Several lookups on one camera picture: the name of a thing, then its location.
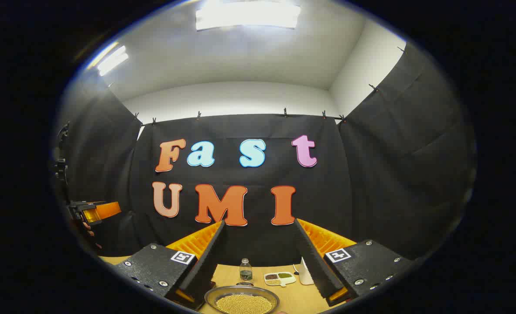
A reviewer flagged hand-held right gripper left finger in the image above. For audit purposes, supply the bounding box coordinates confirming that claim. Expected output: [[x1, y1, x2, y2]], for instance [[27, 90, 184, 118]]
[[113, 220, 227, 311]]

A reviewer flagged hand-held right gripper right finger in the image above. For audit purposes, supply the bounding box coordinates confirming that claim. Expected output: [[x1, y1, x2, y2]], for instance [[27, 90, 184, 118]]
[[294, 218, 416, 307]]

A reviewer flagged steel pot with soybeans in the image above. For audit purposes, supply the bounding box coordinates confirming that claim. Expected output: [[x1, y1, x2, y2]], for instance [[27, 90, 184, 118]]
[[204, 283, 280, 314]]

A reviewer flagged white toaster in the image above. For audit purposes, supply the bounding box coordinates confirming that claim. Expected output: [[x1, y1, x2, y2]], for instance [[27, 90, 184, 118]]
[[299, 257, 315, 286]]

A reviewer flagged clear plastic water bottle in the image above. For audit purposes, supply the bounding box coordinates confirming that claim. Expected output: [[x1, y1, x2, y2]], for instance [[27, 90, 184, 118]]
[[239, 258, 253, 282]]

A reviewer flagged white divided bean tray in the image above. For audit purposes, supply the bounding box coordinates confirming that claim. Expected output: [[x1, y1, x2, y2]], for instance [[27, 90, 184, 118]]
[[263, 272, 297, 287]]

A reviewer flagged black clamp stand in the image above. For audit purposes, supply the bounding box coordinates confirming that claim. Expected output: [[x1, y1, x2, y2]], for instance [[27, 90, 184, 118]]
[[55, 122, 71, 188]]

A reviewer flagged small ceiling light panel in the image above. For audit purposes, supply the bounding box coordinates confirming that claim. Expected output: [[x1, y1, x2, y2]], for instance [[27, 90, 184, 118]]
[[96, 44, 130, 77]]

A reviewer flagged large ceiling light panel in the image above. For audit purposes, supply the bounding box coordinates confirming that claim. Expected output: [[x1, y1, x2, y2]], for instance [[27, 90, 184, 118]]
[[195, 0, 301, 31]]

